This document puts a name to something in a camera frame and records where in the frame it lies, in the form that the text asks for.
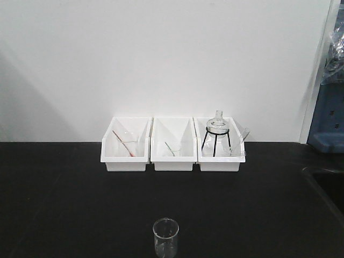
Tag clear glass beaker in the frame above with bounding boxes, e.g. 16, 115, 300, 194
152, 218, 180, 257

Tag small glass beaker in bin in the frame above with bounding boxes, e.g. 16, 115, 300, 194
230, 127, 250, 156

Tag middle white storage bin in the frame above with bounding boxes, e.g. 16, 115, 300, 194
150, 117, 197, 171

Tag white storage bin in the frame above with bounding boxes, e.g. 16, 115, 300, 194
150, 117, 197, 171
193, 117, 246, 172
100, 117, 152, 172

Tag glass flask on black stand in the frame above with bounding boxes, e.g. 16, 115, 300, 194
201, 110, 231, 157

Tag red glass stirring rod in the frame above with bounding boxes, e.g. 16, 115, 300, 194
112, 130, 135, 157

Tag left white storage bin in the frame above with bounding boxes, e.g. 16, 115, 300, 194
100, 117, 152, 172

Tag right white storage bin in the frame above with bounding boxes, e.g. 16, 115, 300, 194
193, 117, 246, 172

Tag blue plastic rack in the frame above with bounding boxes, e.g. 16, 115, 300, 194
306, 0, 344, 154

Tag clear plastic bag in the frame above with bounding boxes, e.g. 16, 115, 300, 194
321, 18, 343, 85

